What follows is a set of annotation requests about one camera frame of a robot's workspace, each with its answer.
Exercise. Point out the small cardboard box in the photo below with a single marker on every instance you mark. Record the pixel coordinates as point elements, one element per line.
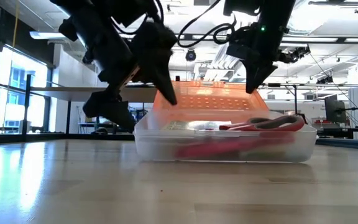
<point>88,118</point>

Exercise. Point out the long ceiling light bar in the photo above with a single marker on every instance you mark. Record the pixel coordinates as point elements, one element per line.
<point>309,40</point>

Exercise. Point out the wooden shelf riser black legs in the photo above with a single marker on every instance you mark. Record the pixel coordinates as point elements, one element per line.
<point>73,93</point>

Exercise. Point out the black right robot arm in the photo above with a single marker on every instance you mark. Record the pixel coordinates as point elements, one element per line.
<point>275,12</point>

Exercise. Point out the Crayola crayon box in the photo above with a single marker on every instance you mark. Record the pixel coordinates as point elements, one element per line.
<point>179,125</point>

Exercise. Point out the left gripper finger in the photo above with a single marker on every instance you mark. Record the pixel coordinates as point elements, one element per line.
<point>107,107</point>
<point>154,56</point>

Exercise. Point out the black ceiling camera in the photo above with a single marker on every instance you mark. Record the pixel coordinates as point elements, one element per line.
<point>297,54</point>
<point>190,56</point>

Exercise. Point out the background work desk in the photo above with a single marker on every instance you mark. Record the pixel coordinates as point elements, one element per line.
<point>337,132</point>

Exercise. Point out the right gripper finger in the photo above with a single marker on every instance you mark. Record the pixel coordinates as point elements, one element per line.
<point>255,74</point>

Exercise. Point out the black monitor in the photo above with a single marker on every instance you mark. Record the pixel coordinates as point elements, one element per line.
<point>334,110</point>

